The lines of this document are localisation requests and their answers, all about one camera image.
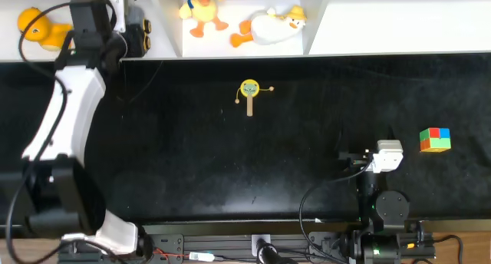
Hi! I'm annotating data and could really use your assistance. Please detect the many-coloured puzzle cube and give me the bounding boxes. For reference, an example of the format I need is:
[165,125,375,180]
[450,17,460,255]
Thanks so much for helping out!
[419,127,453,153]

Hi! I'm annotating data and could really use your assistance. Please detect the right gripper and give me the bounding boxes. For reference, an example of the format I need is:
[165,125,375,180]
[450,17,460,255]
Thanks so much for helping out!
[338,122,396,169]

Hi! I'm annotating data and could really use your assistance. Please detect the yellow rubber duck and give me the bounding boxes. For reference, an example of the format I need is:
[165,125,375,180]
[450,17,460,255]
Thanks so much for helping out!
[16,7,74,52]

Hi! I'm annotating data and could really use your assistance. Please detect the yellow rattle drum toy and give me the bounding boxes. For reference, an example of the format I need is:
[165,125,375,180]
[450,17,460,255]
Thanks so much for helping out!
[234,78,275,117]

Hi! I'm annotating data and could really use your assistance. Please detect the grey and yellow toy truck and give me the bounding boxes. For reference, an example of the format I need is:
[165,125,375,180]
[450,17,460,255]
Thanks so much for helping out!
[124,5,153,58]

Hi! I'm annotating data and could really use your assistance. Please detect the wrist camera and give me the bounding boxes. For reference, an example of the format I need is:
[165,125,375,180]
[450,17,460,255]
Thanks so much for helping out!
[371,140,404,174]
[110,0,127,33]

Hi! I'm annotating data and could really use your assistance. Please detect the white plush goose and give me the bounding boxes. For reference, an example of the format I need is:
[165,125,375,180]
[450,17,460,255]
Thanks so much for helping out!
[229,5,308,49]

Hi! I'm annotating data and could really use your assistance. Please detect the yellow plush duck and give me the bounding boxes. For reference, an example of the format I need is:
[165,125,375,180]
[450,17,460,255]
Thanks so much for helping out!
[178,0,230,39]

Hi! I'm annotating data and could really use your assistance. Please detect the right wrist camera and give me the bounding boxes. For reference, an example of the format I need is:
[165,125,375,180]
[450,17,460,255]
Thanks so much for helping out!
[371,140,404,174]

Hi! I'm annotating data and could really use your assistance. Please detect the white shelf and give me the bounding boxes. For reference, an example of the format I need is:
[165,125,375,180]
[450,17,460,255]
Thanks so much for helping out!
[0,0,491,62]

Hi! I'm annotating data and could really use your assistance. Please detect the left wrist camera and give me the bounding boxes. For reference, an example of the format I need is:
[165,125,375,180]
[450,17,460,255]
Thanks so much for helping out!
[110,0,127,33]

